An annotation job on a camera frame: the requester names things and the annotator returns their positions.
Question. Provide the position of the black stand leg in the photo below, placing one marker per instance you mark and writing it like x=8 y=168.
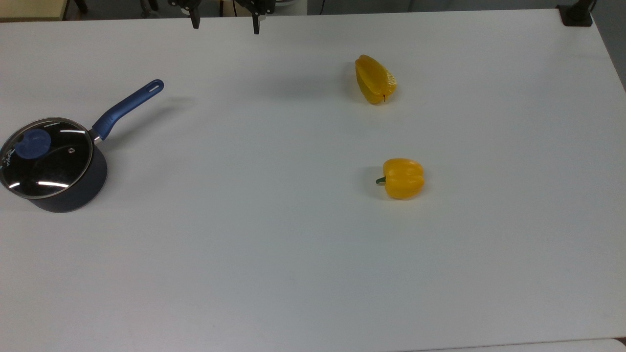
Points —
x=149 y=6
x=80 y=5

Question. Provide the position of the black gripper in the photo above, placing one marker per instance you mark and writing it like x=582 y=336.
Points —
x=254 y=5

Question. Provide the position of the black clamp mount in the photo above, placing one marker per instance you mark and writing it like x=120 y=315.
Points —
x=576 y=14

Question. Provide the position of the glass lid with blue knob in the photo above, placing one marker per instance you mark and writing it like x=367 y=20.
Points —
x=49 y=168

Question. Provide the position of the yellow starfruit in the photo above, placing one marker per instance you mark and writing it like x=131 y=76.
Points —
x=374 y=80

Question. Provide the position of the light wooden furniture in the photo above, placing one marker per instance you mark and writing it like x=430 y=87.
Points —
x=29 y=9

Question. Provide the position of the whole yellow bell pepper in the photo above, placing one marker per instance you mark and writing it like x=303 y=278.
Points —
x=403 y=179

